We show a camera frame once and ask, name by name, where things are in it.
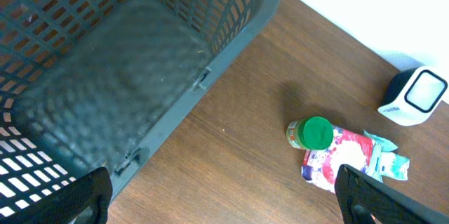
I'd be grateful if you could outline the pink purple tissue pack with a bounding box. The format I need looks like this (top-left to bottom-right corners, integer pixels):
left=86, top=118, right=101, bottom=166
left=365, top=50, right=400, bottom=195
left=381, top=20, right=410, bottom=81
left=302, top=126, right=382, bottom=193

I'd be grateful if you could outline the white barcode scanner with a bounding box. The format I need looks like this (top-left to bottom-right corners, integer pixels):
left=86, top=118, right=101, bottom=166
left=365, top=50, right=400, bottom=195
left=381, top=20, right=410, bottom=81
left=377, top=66, right=448, bottom=126

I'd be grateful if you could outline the green lid jar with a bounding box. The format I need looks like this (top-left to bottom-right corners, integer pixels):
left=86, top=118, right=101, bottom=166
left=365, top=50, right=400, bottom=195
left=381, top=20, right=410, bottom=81
left=286, top=117, right=334, bottom=150

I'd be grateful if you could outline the grey plastic basket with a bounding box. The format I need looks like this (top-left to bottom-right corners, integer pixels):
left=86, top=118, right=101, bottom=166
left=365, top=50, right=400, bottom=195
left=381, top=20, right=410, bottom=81
left=1, top=0, right=279, bottom=220

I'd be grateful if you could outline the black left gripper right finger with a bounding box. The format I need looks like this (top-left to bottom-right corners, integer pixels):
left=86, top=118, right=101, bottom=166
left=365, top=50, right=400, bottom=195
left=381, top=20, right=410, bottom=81
left=335, top=164, right=448, bottom=223

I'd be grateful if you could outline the teal wet wipes pack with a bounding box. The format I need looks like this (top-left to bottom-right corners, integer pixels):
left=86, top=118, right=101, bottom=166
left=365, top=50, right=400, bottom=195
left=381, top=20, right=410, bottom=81
left=363, top=131, right=410, bottom=183

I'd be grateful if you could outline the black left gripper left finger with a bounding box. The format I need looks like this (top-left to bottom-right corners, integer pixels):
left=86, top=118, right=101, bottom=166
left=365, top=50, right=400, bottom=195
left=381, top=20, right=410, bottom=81
left=1, top=167, right=112, bottom=224

